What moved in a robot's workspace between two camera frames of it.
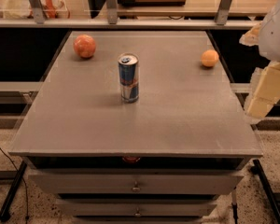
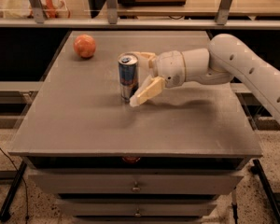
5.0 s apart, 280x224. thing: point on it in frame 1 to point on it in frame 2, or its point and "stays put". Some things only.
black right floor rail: (258, 169) stays put
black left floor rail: (5, 213) stays put
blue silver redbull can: (128, 63) stays put
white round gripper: (276, 36) to (168, 65)
